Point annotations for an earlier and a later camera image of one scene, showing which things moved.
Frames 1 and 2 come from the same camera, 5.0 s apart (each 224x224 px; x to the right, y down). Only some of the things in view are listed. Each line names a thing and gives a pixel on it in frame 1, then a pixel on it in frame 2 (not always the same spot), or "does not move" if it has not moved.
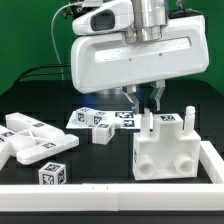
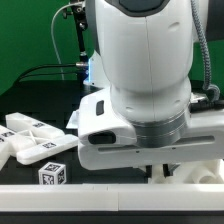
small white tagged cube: (52, 173) does not move
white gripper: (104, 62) → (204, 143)
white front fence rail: (110, 197) does not move
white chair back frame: (29, 140) does not move
